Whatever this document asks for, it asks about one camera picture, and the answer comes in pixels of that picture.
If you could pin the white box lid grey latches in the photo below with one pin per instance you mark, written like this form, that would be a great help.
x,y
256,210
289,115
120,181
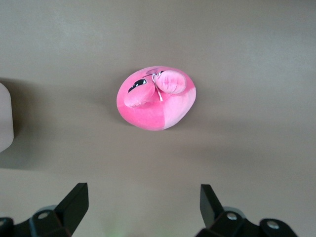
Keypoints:
x,y
5,118

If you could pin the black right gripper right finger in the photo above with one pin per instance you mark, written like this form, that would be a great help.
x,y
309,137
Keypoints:
x,y
209,207

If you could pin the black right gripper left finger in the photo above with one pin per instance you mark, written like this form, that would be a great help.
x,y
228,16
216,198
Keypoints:
x,y
71,205

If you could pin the pink round plush toy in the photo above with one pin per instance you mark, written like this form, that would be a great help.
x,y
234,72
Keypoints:
x,y
148,116

